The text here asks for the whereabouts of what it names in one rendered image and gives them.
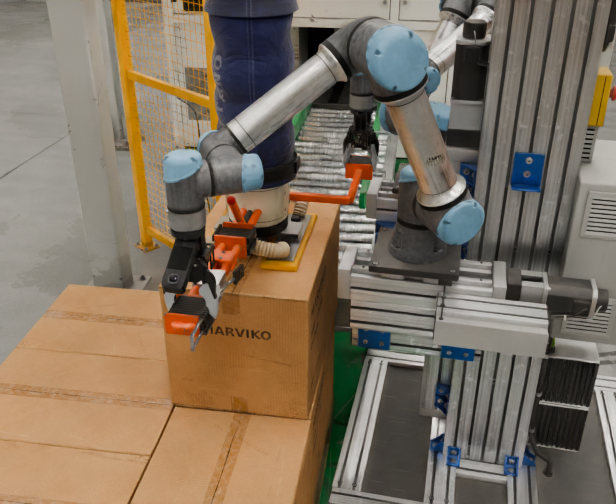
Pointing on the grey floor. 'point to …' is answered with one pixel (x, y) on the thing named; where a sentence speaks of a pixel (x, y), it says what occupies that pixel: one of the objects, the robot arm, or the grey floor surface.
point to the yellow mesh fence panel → (139, 112)
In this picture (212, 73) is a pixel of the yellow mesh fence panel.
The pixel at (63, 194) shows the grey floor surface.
